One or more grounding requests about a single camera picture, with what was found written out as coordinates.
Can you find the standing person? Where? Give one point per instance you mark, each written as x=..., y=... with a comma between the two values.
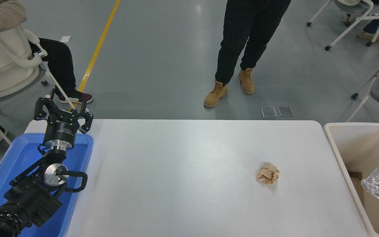
x=242, y=36

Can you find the white paper scrap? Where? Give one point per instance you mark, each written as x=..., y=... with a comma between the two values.
x=65, y=38

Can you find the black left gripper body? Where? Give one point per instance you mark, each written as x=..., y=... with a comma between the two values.
x=61, y=130

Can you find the seated person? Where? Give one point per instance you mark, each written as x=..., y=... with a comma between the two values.
x=58, y=62
x=375, y=26

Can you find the large pale bin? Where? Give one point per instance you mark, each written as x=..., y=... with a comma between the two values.
x=354, y=148

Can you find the blue plastic tray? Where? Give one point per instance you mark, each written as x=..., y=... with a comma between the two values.
x=18, y=158

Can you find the crumpled tan paper ball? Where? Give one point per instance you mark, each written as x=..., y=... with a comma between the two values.
x=268, y=173

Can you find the metal floor plate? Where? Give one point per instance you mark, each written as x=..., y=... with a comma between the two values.
x=268, y=111
x=285, y=111

